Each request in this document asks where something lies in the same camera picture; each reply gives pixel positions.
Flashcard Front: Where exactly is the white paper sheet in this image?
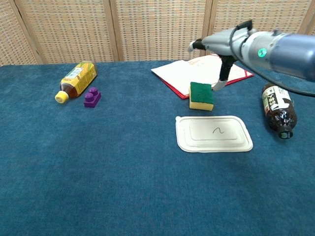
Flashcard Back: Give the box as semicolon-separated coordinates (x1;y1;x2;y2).
150;59;222;97

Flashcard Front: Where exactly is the blue carpet table cover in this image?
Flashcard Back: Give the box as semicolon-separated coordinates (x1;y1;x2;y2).
0;59;315;236

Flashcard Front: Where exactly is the red folder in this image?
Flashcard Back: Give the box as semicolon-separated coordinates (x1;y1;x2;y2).
150;54;254;100

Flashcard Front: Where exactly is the yellow label tea bottle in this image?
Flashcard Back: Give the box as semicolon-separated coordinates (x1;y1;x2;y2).
54;60;98;104

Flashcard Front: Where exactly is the purple toy brick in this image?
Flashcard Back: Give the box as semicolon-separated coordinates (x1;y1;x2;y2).
83;86;102;109

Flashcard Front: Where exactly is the dark tea bottle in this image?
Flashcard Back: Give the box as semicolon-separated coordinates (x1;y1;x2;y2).
261;82;298;140

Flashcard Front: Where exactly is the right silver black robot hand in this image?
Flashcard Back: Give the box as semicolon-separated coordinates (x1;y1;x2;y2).
188;28;256;91

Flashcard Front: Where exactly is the green yellow sponge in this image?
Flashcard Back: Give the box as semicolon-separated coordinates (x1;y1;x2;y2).
188;81;215;111

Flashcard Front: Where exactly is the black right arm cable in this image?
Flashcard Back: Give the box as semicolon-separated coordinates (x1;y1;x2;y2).
228;19;315;97

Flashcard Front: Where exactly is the white plastic container lid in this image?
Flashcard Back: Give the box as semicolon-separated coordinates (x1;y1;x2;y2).
175;115;254;154

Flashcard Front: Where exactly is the bamboo folding screen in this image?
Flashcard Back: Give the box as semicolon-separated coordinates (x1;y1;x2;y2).
0;0;315;67

